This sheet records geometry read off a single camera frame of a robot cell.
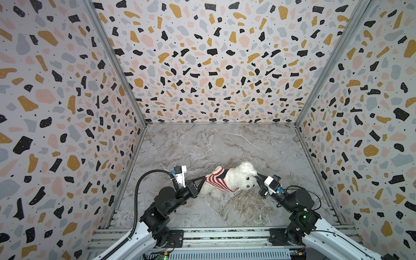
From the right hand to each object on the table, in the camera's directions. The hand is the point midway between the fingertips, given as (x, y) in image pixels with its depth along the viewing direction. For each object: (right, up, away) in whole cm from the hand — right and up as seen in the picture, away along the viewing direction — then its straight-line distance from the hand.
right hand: (256, 169), depth 65 cm
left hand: (-20, -4, +4) cm, 21 cm away
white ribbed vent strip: (-13, -38, +5) cm, 40 cm away
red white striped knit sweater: (-17, -5, +4) cm, 18 cm away
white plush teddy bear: (-6, -3, +1) cm, 7 cm away
